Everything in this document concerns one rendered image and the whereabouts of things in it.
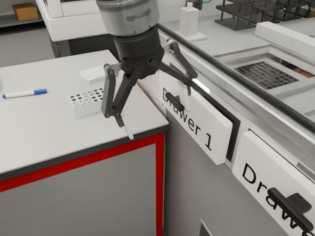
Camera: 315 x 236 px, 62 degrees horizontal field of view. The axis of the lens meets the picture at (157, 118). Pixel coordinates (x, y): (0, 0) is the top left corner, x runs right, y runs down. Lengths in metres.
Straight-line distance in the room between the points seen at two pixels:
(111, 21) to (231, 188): 0.43
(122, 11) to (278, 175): 0.35
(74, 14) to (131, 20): 0.90
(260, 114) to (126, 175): 0.52
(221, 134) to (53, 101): 0.59
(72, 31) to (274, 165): 1.07
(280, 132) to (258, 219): 0.21
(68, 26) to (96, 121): 0.61
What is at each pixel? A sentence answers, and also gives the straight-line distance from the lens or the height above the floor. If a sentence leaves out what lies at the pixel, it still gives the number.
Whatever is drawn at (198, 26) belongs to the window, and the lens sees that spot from 0.61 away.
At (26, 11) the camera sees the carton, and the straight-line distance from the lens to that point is 4.30.
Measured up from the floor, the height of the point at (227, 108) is 0.93.
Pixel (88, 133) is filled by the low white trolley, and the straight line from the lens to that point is 0.76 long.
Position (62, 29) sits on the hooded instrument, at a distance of 1.30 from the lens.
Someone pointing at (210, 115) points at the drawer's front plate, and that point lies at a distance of 0.54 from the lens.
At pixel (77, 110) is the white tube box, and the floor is 0.79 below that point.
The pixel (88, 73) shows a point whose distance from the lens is 1.03.
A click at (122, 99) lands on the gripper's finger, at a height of 0.97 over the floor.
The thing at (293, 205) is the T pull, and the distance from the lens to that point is 0.43.
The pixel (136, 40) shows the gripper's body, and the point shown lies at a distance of 0.42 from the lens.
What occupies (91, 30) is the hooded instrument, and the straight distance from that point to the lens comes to 1.32.
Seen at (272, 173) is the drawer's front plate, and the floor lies 0.90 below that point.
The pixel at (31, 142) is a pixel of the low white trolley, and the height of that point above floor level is 0.76.
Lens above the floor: 1.23
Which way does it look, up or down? 37 degrees down
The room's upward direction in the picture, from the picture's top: straight up
